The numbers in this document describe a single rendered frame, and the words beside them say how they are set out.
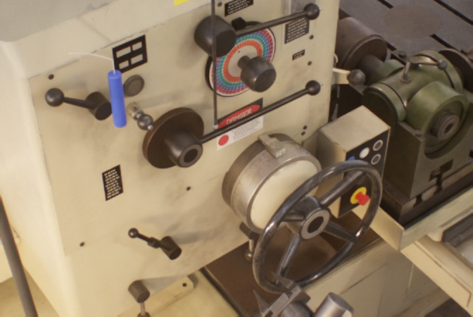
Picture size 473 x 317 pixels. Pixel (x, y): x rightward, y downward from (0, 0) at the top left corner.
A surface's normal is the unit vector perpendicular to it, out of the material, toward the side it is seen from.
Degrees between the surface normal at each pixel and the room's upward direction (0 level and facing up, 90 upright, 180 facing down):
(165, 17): 45
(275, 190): 67
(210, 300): 0
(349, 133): 0
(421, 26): 0
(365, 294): 90
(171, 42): 90
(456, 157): 90
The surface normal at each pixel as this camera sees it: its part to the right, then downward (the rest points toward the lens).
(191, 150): 0.59, 0.56
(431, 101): -0.33, -0.49
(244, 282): 0.00, -0.72
